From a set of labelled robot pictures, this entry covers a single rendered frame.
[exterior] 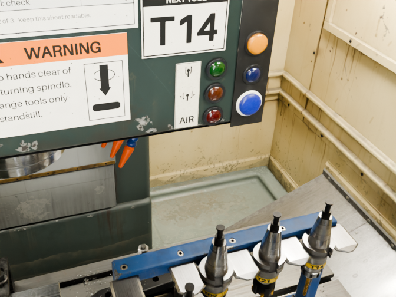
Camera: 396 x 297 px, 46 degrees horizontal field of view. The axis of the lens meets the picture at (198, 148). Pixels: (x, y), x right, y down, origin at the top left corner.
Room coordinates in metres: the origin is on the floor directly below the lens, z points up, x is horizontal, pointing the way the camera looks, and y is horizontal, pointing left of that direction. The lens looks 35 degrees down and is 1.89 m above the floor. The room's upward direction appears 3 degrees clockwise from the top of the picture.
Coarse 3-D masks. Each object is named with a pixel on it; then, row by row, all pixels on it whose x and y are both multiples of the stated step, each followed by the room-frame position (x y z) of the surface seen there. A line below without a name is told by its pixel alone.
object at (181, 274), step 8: (184, 264) 0.59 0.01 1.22; (192, 264) 0.59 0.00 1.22; (176, 272) 0.57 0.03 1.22; (184, 272) 0.57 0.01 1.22; (192, 272) 0.57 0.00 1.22; (176, 280) 0.55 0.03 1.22; (184, 280) 0.55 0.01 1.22; (192, 280) 0.55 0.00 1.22; (200, 280) 0.55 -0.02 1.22; (176, 288) 0.53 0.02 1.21; (200, 288) 0.54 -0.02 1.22
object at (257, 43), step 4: (252, 36) 0.51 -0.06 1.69; (256, 36) 0.51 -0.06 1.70; (260, 36) 0.51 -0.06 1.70; (264, 36) 0.51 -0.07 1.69; (252, 40) 0.51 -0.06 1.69; (256, 40) 0.51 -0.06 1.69; (260, 40) 0.51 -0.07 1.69; (264, 40) 0.51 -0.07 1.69; (248, 44) 0.51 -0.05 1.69; (252, 44) 0.51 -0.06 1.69; (256, 44) 0.51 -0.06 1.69; (260, 44) 0.51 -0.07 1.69; (264, 44) 0.51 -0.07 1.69; (248, 48) 0.51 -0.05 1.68; (252, 48) 0.51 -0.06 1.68; (256, 48) 0.51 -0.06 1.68; (260, 48) 0.51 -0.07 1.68; (264, 48) 0.51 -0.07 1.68; (252, 52) 0.51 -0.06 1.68; (256, 52) 0.51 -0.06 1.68; (260, 52) 0.51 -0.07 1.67
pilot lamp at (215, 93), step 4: (212, 88) 0.49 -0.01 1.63; (216, 88) 0.50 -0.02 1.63; (220, 88) 0.50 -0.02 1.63; (212, 92) 0.49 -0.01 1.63; (216, 92) 0.49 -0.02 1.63; (220, 92) 0.50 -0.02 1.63; (208, 96) 0.49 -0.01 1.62; (212, 96) 0.49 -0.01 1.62; (216, 96) 0.49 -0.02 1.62; (220, 96) 0.50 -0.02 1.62; (212, 100) 0.49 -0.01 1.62; (216, 100) 0.50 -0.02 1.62
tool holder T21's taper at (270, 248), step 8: (272, 232) 0.61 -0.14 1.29; (280, 232) 0.61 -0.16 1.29; (264, 240) 0.61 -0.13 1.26; (272, 240) 0.60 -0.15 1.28; (280, 240) 0.61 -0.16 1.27; (264, 248) 0.61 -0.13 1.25; (272, 248) 0.60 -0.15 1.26; (280, 248) 0.61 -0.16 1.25; (264, 256) 0.60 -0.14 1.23; (272, 256) 0.60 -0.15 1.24; (280, 256) 0.61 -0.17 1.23
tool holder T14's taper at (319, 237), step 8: (320, 216) 0.66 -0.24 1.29; (320, 224) 0.65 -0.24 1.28; (328, 224) 0.65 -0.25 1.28; (312, 232) 0.66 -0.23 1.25; (320, 232) 0.64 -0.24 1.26; (328, 232) 0.65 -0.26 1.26; (312, 240) 0.65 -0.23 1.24; (320, 240) 0.64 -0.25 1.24; (328, 240) 0.64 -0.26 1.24; (320, 248) 0.64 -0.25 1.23
